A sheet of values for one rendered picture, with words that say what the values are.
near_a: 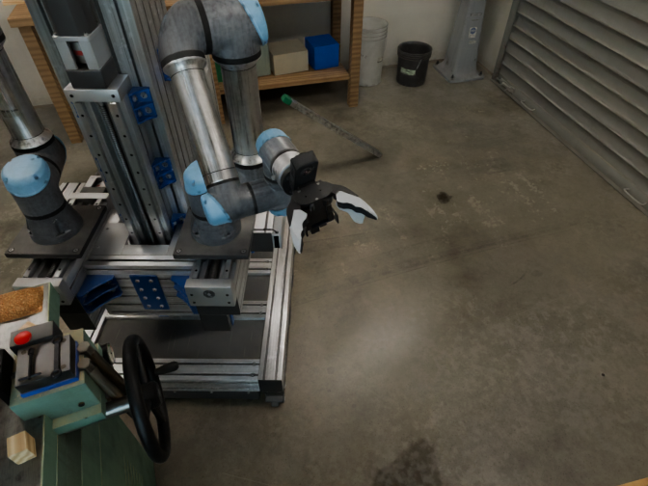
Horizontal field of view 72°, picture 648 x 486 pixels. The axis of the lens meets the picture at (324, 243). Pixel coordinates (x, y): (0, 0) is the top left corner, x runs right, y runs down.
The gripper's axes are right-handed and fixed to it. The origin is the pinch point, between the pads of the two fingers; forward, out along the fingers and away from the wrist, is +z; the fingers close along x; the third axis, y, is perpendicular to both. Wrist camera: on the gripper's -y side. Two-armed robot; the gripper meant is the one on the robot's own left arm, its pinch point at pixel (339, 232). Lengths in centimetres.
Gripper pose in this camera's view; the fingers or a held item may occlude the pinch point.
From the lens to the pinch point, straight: 77.0
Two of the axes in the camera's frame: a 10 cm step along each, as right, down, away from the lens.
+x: -9.0, 4.0, -2.0
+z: 4.3, 6.4, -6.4
